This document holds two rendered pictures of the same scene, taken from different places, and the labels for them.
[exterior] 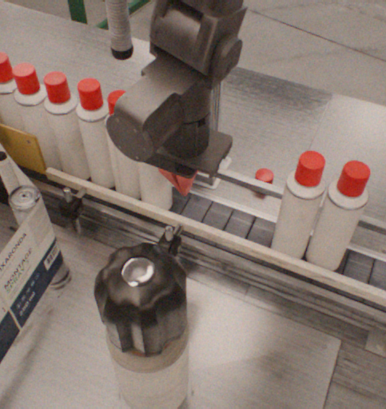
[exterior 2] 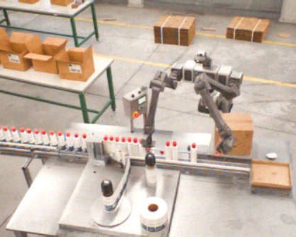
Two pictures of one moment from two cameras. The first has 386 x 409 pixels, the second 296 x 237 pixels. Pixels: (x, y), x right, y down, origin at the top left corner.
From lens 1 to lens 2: 260 cm
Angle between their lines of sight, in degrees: 16
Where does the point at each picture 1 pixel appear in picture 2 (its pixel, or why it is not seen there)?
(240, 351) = (163, 175)
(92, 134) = (130, 146)
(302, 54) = (166, 117)
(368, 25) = (189, 102)
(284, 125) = (163, 140)
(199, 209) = not seen: hidden behind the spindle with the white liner
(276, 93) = (160, 133)
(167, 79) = (146, 134)
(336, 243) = (175, 155)
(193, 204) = not seen: hidden behind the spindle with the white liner
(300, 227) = (169, 154)
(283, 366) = (170, 175)
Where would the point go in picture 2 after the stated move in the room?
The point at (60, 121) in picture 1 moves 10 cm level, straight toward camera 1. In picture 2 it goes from (124, 145) to (130, 152)
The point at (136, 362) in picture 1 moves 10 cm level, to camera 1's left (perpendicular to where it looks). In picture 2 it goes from (150, 168) to (137, 171)
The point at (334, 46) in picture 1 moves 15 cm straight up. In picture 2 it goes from (177, 112) to (177, 103)
